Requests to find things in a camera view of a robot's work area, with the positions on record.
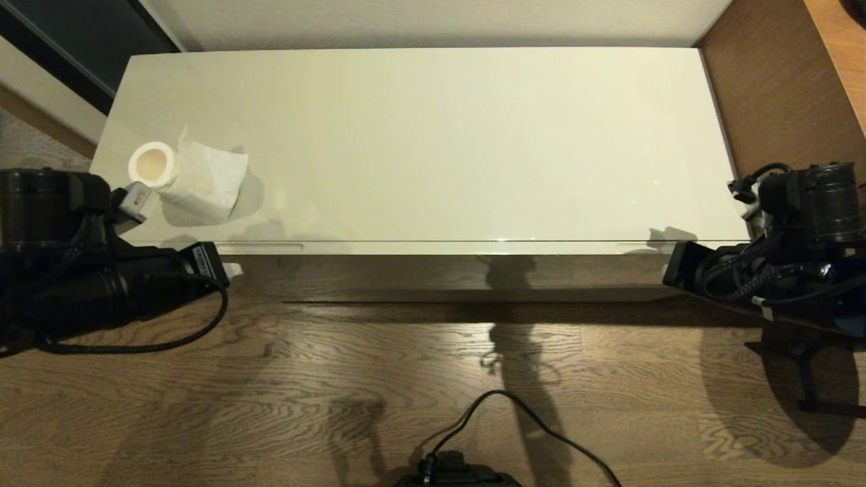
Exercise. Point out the silver black robot base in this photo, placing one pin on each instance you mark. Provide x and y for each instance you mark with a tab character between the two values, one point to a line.
460	473

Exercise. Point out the white cabinet drawer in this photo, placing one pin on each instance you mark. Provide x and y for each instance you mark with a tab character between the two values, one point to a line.
433	248

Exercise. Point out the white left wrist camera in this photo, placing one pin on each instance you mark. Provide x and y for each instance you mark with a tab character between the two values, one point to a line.
134	201

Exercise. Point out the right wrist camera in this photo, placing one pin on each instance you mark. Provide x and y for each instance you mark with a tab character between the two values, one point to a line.
744	196

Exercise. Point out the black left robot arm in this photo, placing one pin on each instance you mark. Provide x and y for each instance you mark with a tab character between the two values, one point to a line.
67	284

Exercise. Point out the dark door panel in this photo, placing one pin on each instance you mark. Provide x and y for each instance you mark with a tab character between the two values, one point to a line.
74	40

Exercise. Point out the white glossy cabinet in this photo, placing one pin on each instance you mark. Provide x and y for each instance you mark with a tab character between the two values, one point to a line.
433	149

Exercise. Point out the white toilet paper roll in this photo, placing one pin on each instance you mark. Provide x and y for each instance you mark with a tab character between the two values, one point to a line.
203	179

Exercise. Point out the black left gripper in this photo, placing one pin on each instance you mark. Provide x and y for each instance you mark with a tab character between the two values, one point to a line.
203	270

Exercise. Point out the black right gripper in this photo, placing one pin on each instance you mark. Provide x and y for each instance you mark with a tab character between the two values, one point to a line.
687	265

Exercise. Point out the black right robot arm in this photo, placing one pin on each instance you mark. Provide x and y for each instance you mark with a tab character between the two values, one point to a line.
812	203

